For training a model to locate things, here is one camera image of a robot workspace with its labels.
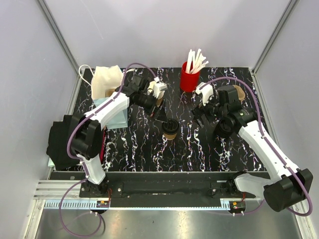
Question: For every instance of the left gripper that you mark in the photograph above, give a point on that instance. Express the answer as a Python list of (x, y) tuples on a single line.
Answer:
[(161, 116)]

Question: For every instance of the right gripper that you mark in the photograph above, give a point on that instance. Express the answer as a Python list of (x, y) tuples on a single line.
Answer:
[(198, 112)]

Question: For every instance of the black plastic cup lid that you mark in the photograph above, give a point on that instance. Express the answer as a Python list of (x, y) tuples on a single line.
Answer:
[(170, 127)]

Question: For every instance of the light blue paper bag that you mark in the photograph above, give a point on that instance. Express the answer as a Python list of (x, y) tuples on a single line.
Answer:
[(105, 78)]

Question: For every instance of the single brown paper cup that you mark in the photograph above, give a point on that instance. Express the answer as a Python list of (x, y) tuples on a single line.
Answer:
[(170, 134)]

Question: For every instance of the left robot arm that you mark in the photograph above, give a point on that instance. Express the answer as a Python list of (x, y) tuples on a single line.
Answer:
[(86, 131)]

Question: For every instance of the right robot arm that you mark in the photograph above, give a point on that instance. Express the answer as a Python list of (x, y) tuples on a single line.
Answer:
[(288, 184)]

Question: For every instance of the stack of paper cups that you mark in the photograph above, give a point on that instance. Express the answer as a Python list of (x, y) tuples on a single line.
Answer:
[(160, 98)]

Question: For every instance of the stack of black lids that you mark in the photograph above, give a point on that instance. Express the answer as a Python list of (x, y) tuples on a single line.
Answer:
[(225, 127)]

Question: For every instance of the red straw holder cup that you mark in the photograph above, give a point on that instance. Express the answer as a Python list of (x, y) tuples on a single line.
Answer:
[(188, 82)]

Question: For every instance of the white wrapped straws bundle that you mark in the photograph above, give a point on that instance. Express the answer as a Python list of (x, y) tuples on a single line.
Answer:
[(195, 62)]

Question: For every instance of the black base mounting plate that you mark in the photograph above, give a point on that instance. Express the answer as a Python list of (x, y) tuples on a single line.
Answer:
[(121, 184)]

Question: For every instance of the black cloth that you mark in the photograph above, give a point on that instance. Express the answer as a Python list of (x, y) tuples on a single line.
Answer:
[(57, 144)]

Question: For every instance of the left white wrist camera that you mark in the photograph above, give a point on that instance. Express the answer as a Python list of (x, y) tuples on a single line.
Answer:
[(155, 87)]

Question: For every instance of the aluminium frame rail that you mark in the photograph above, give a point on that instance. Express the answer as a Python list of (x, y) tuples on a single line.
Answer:
[(165, 210)]

